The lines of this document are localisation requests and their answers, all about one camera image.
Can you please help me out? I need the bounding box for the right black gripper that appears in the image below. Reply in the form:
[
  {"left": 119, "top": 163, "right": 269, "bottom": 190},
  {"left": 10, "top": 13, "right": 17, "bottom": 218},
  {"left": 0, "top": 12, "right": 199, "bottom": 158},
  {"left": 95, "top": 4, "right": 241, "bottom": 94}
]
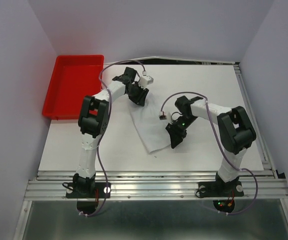
[{"left": 165, "top": 114, "right": 198, "bottom": 149}]

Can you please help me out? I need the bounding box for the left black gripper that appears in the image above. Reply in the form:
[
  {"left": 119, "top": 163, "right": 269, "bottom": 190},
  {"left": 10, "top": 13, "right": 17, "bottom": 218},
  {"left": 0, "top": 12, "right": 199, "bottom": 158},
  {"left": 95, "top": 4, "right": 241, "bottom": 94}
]
[{"left": 126, "top": 81, "right": 149, "bottom": 107}]

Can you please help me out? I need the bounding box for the white fabric skirt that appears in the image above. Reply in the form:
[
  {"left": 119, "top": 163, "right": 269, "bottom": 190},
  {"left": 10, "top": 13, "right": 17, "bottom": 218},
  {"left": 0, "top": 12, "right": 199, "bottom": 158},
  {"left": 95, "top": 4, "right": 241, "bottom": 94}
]
[{"left": 128, "top": 93, "right": 171, "bottom": 154}]

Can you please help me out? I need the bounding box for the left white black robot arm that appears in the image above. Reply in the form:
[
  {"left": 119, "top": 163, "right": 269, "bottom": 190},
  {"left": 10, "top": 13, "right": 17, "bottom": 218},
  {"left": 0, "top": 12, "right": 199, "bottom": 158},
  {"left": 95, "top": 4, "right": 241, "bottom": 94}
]
[{"left": 71, "top": 67, "right": 153, "bottom": 197}]

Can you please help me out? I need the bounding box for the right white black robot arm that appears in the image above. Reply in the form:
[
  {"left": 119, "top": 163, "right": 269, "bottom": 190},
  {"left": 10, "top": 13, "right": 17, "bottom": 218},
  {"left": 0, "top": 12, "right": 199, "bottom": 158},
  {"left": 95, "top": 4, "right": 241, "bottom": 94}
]
[{"left": 166, "top": 94, "right": 256, "bottom": 198}]

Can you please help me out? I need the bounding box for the red plastic tray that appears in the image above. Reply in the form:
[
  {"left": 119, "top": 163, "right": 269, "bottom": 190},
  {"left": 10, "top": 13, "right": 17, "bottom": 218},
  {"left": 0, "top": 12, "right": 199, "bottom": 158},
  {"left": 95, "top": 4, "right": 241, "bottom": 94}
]
[{"left": 42, "top": 54, "right": 104, "bottom": 120}]

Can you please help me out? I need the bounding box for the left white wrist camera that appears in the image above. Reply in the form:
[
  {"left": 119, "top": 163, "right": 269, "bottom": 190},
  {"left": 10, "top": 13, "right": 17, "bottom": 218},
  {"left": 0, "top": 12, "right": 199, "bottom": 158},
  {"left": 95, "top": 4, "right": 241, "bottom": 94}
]
[{"left": 138, "top": 70, "right": 154, "bottom": 88}]

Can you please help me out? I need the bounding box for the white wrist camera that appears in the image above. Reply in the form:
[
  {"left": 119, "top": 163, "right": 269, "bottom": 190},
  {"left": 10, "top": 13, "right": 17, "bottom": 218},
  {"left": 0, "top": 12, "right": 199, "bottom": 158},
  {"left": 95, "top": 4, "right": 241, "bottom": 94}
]
[
  {"left": 159, "top": 111, "right": 173, "bottom": 122},
  {"left": 138, "top": 70, "right": 154, "bottom": 88}
]

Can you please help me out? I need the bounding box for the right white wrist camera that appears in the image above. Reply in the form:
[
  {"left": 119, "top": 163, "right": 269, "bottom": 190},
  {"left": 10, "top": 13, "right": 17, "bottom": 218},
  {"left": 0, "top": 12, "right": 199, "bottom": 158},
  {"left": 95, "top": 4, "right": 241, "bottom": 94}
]
[{"left": 159, "top": 111, "right": 173, "bottom": 122}]

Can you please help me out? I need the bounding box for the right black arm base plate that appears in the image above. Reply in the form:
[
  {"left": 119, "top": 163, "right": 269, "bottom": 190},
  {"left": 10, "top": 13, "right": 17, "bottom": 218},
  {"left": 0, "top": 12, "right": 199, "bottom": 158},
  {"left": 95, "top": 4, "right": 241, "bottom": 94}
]
[{"left": 195, "top": 181, "right": 244, "bottom": 199}]

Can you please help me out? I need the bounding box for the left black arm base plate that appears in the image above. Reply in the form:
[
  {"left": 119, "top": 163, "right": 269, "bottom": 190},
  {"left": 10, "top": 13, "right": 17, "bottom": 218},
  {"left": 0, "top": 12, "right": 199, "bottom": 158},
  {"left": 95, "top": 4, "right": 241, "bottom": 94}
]
[{"left": 62, "top": 182, "right": 111, "bottom": 199}]

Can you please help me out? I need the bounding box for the aluminium front rail frame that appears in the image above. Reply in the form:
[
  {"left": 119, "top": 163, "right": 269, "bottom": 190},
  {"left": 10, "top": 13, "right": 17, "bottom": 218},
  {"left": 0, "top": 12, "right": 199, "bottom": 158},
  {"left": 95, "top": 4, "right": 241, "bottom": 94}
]
[{"left": 24, "top": 170, "right": 288, "bottom": 201}]

